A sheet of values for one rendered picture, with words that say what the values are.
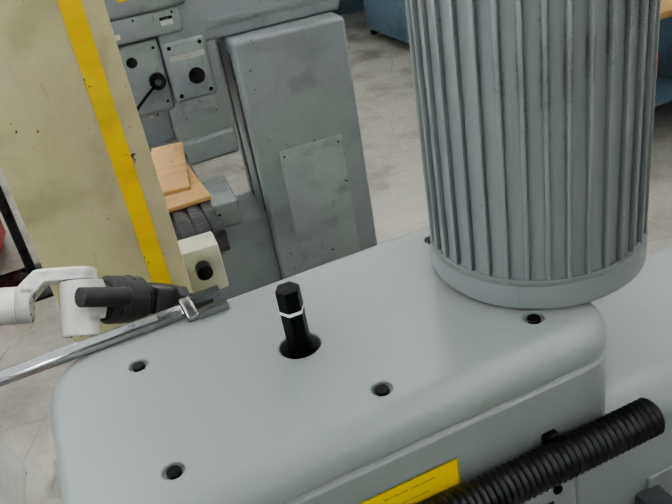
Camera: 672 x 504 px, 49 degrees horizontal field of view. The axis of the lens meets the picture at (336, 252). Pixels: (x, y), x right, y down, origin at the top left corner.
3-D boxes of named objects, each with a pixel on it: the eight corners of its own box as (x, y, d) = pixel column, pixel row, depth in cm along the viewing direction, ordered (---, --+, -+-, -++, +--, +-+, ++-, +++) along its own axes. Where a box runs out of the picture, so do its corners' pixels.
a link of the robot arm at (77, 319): (107, 335, 138) (50, 339, 129) (103, 278, 139) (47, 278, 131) (144, 330, 131) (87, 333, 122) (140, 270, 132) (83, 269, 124)
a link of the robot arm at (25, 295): (101, 318, 133) (21, 325, 130) (98, 269, 135) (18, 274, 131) (98, 316, 127) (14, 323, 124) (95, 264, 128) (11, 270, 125)
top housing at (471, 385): (135, 702, 57) (63, 568, 49) (91, 477, 78) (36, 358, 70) (625, 454, 69) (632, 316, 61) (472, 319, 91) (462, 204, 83)
